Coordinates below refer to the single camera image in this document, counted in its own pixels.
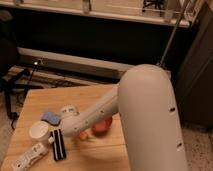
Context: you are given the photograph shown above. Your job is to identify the blue sponge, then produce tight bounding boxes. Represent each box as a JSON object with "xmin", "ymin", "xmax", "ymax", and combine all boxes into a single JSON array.
[{"xmin": 41, "ymin": 111, "xmax": 61, "ymax": 126}]

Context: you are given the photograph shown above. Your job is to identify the orange pepper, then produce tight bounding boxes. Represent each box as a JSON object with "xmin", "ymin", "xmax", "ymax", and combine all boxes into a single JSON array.
[{"xmin": 79, "ymin": 131, "xmax": 89, "ymax": 141}]

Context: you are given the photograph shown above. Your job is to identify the metal pole stand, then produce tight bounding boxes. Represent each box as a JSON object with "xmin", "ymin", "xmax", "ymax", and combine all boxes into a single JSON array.
[{"xmin": 156, "ymin": 0, "xmax": 190, "ymax": 68}]

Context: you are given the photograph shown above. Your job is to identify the black striped eraser block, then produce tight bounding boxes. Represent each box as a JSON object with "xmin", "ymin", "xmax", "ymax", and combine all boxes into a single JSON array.
[{"xmin": 51, "ymin": 129, "xmax": 66, "ymax": 161}]

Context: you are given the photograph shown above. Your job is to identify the white cup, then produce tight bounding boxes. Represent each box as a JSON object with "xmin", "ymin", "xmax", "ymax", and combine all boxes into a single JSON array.
[{"xmin": 29, "ymin": 121, "xmax": 50, "ymax": 141}]

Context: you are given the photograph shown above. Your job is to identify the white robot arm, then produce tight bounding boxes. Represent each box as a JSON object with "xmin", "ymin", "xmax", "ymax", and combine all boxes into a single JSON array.
[{"xmin": 60, "ymin": 64, "xmax": 188, "ymax": 171}]

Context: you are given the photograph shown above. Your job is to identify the red-brown bowl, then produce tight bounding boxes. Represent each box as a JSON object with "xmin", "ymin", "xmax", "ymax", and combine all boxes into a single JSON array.
[{"xmin": 91, "ymin": 117, "xmax": 113, "ymax": 134}]

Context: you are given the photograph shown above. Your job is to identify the white baseboard heater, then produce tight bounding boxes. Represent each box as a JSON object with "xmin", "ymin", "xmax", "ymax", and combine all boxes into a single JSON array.
[{"xmin": 18, "ymin": 47, "xmax": 132, "ymax": 79}]

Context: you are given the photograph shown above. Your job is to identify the black office chair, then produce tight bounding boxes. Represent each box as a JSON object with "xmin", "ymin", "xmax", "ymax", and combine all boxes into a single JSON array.
[{"xmin": 0, "ymin": 9, "xmax": 44, "ymax": 131}]

